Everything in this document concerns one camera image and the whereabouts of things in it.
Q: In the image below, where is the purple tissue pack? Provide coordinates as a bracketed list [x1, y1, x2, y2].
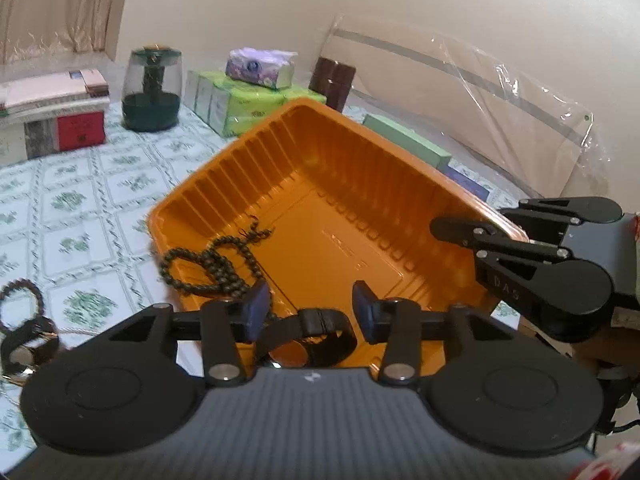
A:
[225, 47, 297, 91]

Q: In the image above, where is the thin white book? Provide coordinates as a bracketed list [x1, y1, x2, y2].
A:
[0, 92, 111, 116]

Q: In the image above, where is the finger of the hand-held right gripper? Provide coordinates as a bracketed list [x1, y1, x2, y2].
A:
[500, 197, 583, 246]
[430, 216, 573, 311]

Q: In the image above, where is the blue patterned box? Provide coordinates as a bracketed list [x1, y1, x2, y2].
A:
[440, 162, 493, 201]

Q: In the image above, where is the red and white cloth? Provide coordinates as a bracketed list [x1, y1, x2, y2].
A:
[570, 440, 640, 480]

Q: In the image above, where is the wide black strap watch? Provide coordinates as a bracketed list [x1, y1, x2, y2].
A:
[254, 307, 359, 370]

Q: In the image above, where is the cream book brown edge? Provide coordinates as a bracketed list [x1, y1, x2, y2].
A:
[0, 69, 110, 111]

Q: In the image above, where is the brown box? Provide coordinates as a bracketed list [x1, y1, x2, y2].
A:
[308, 56, 357, 113]

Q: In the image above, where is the beige curtain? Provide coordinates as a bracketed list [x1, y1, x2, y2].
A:
[0, 0, 137, 67]

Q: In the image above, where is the silver face thin strap watch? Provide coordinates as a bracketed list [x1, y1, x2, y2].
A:
[0, 316, 61, 376]

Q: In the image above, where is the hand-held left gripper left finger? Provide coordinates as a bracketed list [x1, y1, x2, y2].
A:
[102, 280, 273, 390]

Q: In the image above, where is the orange plastic tray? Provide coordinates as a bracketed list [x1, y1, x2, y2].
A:
[146, 97, 531, 376]

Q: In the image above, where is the bundle of green tissue packs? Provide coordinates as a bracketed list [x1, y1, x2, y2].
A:
[186, 70, 328, 137]

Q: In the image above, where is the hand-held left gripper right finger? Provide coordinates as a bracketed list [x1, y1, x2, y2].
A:
[352, 280, 526, 390]

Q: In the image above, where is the clear plastic sheet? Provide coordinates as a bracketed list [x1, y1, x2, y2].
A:
[320, 12, 618, 201]

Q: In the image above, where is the dark green glass jar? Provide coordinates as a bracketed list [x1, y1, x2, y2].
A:
[121, 46, 183, 133]

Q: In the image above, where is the dark green bead necklace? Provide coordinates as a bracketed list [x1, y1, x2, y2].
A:
[159, 216, 277, 302]

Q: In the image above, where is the long green box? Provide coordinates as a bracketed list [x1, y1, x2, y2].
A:
[362, 113, 453, 171]

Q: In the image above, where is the dark bead bracelet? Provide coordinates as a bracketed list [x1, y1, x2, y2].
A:
[0, 280, 47, 331]

